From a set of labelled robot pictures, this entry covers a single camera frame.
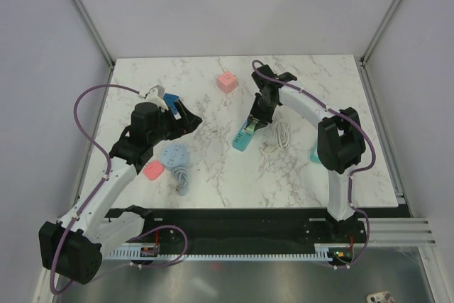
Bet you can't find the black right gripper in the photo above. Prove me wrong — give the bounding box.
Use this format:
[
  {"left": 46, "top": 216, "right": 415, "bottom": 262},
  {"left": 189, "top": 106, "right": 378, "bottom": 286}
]
[{"left": 247, "top": 93, "right": 277, "bottom": 131}]

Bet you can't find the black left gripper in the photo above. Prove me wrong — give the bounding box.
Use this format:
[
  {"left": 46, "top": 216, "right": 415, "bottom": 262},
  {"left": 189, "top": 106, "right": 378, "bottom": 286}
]
[{"left": 148, "top": 99, "right": 201, "bottom": 145}]

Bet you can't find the green cube plug adapter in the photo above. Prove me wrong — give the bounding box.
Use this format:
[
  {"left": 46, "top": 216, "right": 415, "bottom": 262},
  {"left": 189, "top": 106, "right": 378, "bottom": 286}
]
[{"left": 245, "top": 121, "right": 257, "bottom": 134}]

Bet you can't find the teal power strip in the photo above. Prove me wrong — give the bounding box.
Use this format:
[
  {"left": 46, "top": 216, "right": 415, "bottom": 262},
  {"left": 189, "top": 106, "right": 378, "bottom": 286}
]
[{"left": 232, "top": 120, "right": 255, "bottom": 152}]

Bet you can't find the pink plug adapter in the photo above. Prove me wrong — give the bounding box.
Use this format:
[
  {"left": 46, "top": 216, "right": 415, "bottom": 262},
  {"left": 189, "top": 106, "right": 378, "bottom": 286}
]
[{"left": 143, "top": 160, "right": 165, "bottom": 181}]

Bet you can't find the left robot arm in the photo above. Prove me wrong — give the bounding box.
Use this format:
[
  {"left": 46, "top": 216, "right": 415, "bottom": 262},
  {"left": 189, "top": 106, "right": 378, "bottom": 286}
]
[{"left": 38, "top": 101, "right": 202, "bottom": 284}]

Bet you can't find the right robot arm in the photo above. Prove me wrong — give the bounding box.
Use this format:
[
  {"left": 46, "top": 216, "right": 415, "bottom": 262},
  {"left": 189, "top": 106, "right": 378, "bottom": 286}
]
[{"left": 245, "top": 60, "right": 369, "bottom": 242}]

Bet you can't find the blue cube socket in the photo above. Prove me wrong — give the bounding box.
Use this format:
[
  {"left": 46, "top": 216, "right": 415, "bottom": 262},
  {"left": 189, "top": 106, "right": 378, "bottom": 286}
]
[{"left": 163, "top": 93, "right": 181, "bottom": 119}]

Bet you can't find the light blue round socket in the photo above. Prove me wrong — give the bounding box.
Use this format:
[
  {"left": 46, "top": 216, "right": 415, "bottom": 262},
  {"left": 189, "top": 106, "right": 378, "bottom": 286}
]
[{"left": 159, "top": 143, "right": 189, "bottom": 170}]

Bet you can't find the pink cube socket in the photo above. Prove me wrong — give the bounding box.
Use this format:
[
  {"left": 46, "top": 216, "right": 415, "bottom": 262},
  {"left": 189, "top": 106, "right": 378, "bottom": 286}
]
[{"left": 216, "top": 72, "right": 238, "bottom": 94}]

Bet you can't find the teal wedge-shaped socket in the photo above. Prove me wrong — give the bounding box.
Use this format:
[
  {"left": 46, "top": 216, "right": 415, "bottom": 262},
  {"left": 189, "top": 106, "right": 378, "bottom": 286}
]
[{"left": 310, "top": 145, "right": 321, "bottom": 164}]

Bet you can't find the white coiled power cable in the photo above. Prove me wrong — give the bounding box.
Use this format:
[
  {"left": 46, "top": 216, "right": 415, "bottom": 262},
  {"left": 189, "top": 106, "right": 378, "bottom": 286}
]
[{"left": 260, "top": 113, "right": 292, "bottom": 155}]

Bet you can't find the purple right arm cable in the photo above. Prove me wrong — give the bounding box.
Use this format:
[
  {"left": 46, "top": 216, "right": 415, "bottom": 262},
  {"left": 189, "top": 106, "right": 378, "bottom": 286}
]
[{"left": 250, "top": 60, "right": 377, "bottom": 270}]

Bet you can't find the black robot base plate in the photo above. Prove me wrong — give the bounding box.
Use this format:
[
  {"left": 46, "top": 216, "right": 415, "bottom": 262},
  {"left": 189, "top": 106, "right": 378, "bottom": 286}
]
[{"left": 113, "top": 206, "right": 368, "bottom": 256}]

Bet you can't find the white slotted cable duct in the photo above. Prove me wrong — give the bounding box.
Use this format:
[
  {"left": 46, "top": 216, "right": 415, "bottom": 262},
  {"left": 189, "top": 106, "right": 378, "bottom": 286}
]
[{"left": 104, "top": 243, "right": 333, "bottom": 262}]

